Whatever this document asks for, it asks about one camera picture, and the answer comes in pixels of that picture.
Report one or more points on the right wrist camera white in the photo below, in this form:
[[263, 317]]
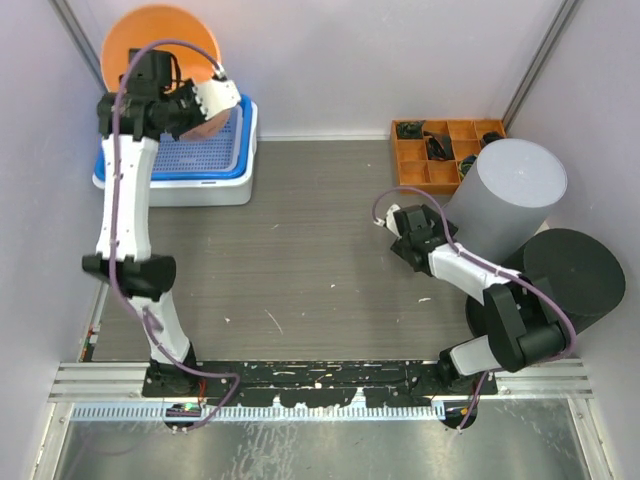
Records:
[[390, 223]]

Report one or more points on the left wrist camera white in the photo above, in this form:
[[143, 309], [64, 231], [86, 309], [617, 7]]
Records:
[[216, 96]]

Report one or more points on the grey plastic bucket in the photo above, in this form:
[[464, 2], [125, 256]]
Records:
[[505, 197]]

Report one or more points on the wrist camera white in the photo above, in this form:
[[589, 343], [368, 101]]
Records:
[[390, 223], [216, 96]]

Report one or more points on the orange plastic bucket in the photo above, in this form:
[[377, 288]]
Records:
[[148, 54]]

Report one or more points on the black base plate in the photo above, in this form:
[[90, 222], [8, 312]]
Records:
[[393, 383]]

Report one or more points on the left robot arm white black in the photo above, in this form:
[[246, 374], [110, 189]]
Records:
[[141, 280]]

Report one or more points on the black plastic bucket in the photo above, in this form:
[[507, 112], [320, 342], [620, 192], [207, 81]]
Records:
[[587, 281]]

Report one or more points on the blue perforated basket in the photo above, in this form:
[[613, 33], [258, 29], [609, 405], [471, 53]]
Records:
[[222, 157]]

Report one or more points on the white plastic tub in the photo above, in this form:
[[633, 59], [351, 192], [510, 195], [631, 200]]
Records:
[[191, 193]]

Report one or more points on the orange wooden compartment tray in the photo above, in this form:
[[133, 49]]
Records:
[[434, 155]]

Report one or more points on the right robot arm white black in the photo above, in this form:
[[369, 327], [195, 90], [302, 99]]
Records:
[[515, 321]]

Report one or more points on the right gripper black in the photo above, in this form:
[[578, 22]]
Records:
[[439, 229]]

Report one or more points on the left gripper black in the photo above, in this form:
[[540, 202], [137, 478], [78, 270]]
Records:
[[186, 89]]

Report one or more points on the aluminium rail frame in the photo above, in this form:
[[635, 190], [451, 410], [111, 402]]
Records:
[[109, 392]]

